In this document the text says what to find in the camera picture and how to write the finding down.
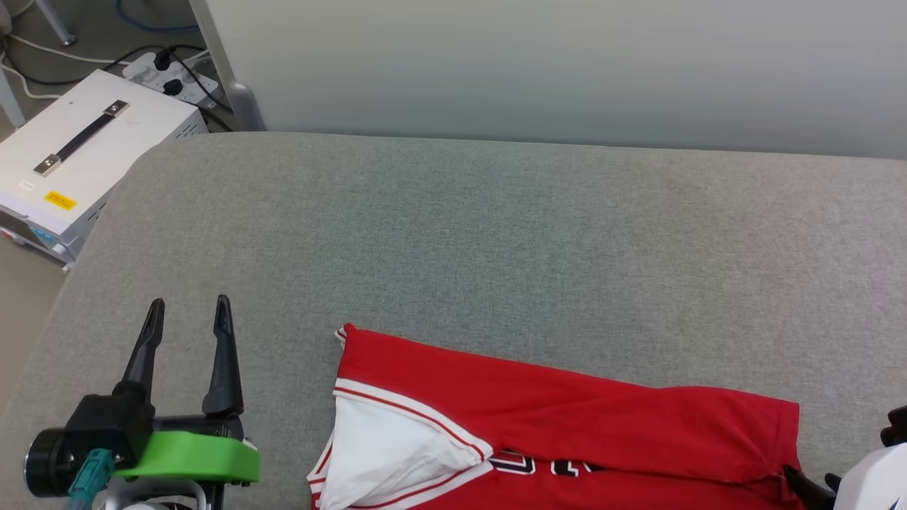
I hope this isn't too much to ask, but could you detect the black power cable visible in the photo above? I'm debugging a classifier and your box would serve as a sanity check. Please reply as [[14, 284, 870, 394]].
[[92, 44, 235, 133]]

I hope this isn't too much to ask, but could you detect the grey metal partition post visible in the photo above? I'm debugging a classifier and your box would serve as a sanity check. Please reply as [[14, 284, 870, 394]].
[[188, 0, 267, 132]]

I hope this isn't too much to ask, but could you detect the white cable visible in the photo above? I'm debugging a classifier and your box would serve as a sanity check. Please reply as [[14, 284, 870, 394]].
[[0, 32, 111, 100]]

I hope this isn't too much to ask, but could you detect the white power strip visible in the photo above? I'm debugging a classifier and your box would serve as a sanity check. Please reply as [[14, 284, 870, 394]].
[[122, 52, 219, 108]]

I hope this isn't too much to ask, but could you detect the blue cable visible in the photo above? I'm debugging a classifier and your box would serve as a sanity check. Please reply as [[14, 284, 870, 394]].
[[116, 0, 199, 34]]

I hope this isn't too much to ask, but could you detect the white metal equipment box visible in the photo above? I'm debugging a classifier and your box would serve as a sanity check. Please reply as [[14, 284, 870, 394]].
[[0, 69, 210, 268]]

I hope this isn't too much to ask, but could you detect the grey metal furniture leg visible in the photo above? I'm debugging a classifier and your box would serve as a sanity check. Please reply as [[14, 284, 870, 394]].
[[34, 0, 77, 47]]

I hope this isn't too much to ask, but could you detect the black strap handle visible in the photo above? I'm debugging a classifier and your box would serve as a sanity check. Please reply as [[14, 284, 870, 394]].
[[33, 100, 130, 178]]

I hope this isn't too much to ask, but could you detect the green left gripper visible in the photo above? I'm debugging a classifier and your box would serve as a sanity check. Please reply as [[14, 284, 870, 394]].
[[24, 295, 261, 499]]

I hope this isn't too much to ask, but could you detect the left teal plug black cable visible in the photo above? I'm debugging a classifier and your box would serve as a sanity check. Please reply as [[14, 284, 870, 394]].
[[64, 448, 116, 510]]

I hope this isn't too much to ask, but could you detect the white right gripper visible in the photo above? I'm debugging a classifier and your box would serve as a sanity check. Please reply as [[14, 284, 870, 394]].
[[782, 443, 907, 510]]

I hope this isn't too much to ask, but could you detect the red and white shirt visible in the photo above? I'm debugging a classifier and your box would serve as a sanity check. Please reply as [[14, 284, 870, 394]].
[[307, 324, 810, 510]]

